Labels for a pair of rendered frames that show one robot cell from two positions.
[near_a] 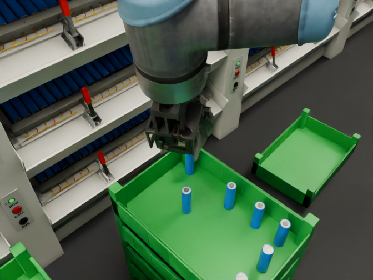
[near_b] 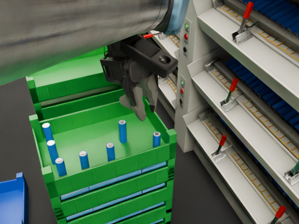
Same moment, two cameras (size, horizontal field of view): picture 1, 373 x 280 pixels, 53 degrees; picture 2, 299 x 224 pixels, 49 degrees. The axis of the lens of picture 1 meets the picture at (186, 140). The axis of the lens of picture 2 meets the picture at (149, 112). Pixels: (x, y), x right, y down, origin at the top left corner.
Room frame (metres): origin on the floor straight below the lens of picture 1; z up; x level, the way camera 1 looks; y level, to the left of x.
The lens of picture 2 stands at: (0.69, -0.53, 0.90)
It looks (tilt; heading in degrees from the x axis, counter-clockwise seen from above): 39 degrees down; 112
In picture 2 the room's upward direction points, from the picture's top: straight up
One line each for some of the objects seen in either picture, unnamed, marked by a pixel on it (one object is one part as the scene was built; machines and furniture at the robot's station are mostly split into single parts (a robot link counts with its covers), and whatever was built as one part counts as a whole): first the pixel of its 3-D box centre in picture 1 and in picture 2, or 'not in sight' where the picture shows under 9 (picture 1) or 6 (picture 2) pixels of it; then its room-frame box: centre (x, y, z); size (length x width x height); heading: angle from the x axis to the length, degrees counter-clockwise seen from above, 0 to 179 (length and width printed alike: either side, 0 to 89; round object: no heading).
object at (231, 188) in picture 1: (230, 195); (111, 154); (0.41, -0.08, 0.36); 0.02 x 0.02 x 0.06
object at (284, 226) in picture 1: (282, 233); (61, 170); (0.33, -0.16, 0.36); 0.02 x 0.02 x 0.06
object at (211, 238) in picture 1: (208, 215); (102, 136); (0.36, -0.04, 0.36); 0.30 x 0.20 x 0.08; 46
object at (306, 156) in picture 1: (306, 154); not in sight; (0.80, -0.38, 0.04); 0.30 x 0.20 x 0.08; 137
